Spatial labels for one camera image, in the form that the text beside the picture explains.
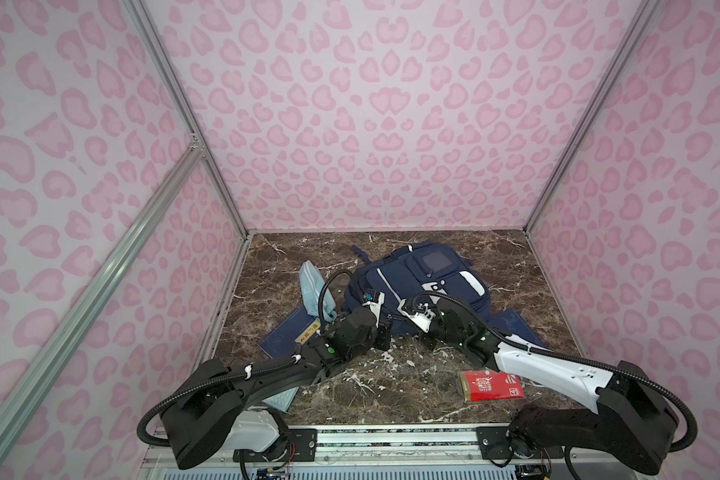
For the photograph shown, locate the navy blue book yellow label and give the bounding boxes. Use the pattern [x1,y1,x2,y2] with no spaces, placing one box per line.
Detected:
[487,309,546,348]

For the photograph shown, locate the navy blue student backpack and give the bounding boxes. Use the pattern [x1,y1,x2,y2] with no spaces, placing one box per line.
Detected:
[344,241,491,336]

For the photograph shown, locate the navy blue notebook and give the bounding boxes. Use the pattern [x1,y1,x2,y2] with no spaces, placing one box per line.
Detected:
[259,306,321,358]

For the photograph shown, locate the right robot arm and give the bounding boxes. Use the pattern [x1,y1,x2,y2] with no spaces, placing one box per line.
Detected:
[399,292,698,475]

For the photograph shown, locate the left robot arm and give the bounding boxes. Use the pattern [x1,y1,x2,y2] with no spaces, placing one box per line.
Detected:
[159,307,390,470]

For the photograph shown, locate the red card box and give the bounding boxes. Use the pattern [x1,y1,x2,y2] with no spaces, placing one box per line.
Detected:
[459,370,524,402]

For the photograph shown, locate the teal water bottle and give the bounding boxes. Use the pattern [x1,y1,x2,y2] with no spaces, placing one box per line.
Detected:
[299,260,337,323]

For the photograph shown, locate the grey calculator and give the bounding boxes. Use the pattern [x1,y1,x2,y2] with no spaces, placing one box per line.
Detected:
[263,387,299,413]

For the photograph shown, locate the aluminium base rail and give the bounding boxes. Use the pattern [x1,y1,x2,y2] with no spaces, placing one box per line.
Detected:
[136,422,661,480]

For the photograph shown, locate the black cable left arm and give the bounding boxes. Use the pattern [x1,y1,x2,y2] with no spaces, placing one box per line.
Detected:
[136,268,356,448]

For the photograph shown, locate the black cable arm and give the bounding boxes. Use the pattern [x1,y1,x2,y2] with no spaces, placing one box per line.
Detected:
[136,268,356,448]
[410,290,699,454]

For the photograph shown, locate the aluminium frame corner post left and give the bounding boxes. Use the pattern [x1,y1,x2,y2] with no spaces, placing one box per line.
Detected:
[122,0,249,239]

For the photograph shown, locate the aluminium frame corner post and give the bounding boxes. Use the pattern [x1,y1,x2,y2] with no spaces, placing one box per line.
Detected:
[523,0,664,238]
[122,0,249,239]

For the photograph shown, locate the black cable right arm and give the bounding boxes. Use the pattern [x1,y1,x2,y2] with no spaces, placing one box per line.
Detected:
[410,290,699,454]

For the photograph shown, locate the aluminium diagonal frame bar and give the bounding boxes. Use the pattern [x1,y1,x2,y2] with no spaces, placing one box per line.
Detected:
[0,144,204,466]

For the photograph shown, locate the aluminium frame corner post right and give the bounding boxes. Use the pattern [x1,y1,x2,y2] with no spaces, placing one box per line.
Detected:
[523,0,664,238]

